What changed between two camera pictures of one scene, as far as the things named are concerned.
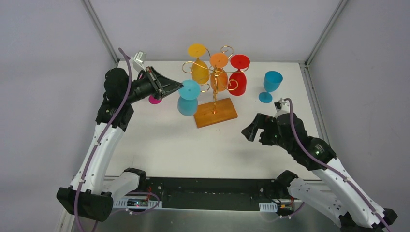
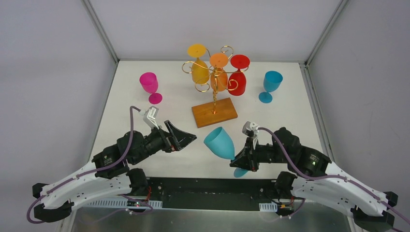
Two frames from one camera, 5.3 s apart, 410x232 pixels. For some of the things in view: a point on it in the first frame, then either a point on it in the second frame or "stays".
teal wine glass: [187, 101] to [218, 143]
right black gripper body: [264, 129] to [251, 155]
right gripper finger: [259, 120] to [247, 152]
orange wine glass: [218, 77] stays
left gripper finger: [166, 91] to [181, 144]
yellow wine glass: [199, 68] stays
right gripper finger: [249, 131] to [242, 163]
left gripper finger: [166, 84] to [181, 138]
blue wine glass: [271, 82] stays
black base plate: [216, 194] stays
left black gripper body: [153, 83] to [169, 139]
